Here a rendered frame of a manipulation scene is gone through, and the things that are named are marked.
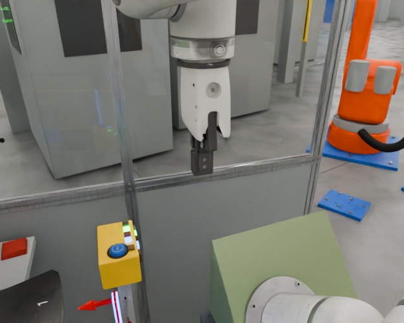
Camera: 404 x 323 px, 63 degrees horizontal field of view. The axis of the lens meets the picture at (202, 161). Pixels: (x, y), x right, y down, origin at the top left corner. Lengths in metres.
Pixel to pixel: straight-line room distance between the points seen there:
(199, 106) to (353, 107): 3.63
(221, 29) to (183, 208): 1.09
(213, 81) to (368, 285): 2.18
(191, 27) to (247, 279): 0.56
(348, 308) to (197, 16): 0.47
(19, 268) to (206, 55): 1.03
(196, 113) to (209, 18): 0.11
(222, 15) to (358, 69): 3.48
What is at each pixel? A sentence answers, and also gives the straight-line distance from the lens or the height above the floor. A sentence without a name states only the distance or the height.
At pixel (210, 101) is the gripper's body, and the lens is 0.43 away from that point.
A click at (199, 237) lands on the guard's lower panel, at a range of 1.56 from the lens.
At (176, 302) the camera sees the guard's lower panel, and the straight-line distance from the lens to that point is 1.81.
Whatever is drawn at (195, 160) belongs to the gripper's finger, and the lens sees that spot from 0.50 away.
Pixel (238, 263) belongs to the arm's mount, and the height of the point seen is 1.12.
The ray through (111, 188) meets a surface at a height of 0.99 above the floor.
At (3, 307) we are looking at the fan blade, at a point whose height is 1.18.
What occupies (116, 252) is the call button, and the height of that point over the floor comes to 1.08.
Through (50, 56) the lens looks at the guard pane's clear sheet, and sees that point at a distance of 1.17.
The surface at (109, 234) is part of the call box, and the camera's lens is 0.96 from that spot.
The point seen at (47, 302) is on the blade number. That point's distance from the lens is 0.69.
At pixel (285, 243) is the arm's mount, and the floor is 1.13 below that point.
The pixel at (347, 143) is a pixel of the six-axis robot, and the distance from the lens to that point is 4.09.
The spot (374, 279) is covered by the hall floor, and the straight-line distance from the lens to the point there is 2.54.
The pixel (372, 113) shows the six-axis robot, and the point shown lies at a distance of 4.02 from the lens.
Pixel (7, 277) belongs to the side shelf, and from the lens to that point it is 1.27.
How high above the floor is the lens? 1.67
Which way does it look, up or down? 27 degrees down
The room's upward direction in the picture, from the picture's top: straight up
